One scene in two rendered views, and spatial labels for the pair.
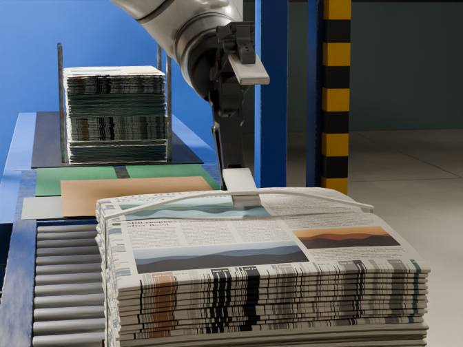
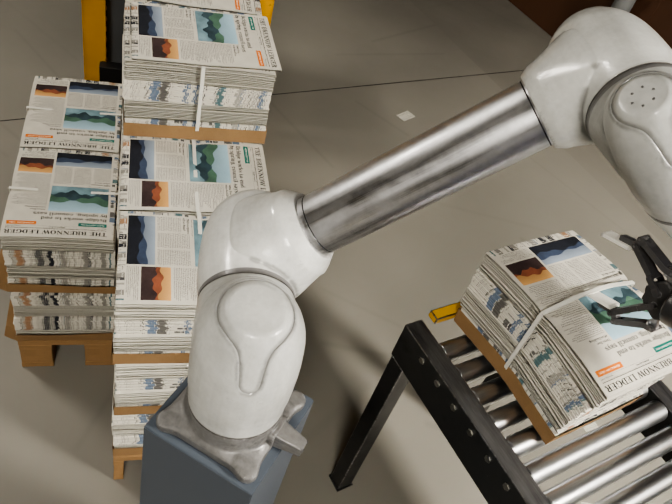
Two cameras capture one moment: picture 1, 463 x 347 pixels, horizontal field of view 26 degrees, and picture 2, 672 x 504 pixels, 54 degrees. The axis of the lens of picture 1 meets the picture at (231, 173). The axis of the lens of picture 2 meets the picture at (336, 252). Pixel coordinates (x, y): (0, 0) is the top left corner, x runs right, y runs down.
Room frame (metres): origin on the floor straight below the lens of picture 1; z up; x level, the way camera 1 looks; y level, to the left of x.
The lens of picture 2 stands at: (1.67, -1.03, 1.97)
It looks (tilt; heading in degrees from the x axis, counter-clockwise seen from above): 44 degrees down; 149
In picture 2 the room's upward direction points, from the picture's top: 19 degrees clockwise
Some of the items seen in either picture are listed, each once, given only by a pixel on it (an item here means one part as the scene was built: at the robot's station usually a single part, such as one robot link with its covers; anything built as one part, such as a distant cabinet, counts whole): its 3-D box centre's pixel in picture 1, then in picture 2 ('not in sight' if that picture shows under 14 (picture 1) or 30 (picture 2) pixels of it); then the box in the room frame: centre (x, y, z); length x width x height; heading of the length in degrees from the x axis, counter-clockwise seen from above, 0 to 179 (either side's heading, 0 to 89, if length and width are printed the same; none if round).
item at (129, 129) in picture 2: not in sight; (193, 102); (0.10, -0.68, 0.86); 0.38 x 0.29 x 0.04; 84
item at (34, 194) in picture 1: (129, 206); not in sight; (2.51, 0.26, 0.75); 0.70 x 0.65 x 0.10; 10
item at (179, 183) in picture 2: not in sight; (183, 242); (0.22, -0.69, 0.42); 1.17 x 0.39 x 0.83; 172
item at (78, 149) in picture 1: (113, 112); not in sight; (3.07, 0.36, 0.93); 0.38 x 0.30 x 0.26; 10
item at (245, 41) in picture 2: not in sight; (204, 35); (0.10, -0.66, 1.06); 0.37 x 0.29 x 0.01; 84
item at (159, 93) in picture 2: not in sight; (195, 75); (0.10, -0.68, 0.95); 0.38 x 0.29 x 0.23; 84
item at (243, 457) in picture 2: not in sight; (245, 409); (1.17, -0.79, 1.03); 0.22 x 0.18 x 0.06; 44
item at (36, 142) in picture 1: (104, 145); not in sight; (3.62, 0.46, 0.75); 1.55 x 0.65 x 0.10; 10
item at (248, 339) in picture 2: not in sight; (247, 347); (1.14, -0.80, 1.17); 0.18 x 0.16 x 0.22; 166
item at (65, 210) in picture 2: not in sight; (75, 219); (-0.02, -1.00, 0.30); 0.76 x 0.30 x 0.60; 172
